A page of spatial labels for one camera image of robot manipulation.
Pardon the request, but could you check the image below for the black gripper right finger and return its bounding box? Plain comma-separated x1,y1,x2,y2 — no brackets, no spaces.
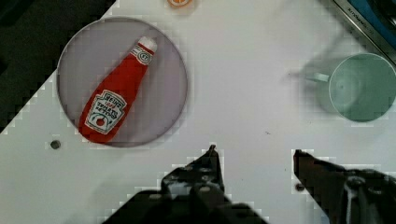
293,149,396,224

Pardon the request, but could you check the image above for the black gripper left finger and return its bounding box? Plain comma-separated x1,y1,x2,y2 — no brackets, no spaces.
103,145,268,224

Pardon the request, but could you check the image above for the green plastic mug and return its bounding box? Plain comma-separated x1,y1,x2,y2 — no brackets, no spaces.
305,53,396,122

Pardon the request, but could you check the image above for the red ketchup bottle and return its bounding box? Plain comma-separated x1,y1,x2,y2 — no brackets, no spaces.
78,36,158,144

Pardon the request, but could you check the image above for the grey round plate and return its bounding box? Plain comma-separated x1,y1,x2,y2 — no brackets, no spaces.
57,17,188,147

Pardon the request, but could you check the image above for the silver toaster oven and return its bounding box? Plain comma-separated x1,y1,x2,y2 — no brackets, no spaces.
332,0,396,63

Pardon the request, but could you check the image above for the toy orange slice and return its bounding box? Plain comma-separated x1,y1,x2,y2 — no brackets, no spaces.
167,0,192,8

